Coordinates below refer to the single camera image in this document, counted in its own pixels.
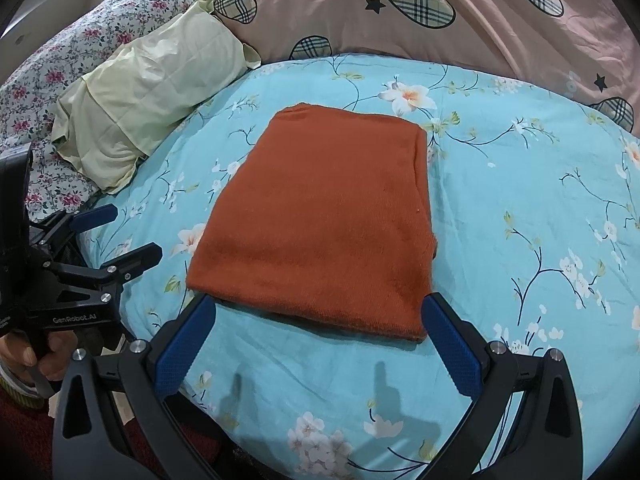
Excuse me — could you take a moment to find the orange knit sweater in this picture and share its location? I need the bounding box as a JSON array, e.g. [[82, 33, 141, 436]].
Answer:
[[186, 103, 437, 341]]

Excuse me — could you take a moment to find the person's left hand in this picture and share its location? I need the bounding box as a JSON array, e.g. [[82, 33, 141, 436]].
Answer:
[[1, 332, 78, 385]]

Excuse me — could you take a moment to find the pale yellow pillow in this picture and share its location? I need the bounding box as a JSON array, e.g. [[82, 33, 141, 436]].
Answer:
[[51, 1, 262, 194]]

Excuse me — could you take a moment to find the white floral quilt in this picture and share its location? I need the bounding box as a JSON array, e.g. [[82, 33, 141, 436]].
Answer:
[[1, 0, 194, 221]]

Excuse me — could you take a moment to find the light blue floral bedsheet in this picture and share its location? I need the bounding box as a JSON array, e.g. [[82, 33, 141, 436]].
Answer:
[[80, 54, 639, 479]]

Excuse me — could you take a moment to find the pink plaid-heart duvet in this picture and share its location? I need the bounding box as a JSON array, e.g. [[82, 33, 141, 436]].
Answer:
[[212, 0, 639, 133]]

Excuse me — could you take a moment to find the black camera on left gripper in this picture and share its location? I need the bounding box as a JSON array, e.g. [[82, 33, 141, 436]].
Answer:
[[1, 143, 32, 276]]

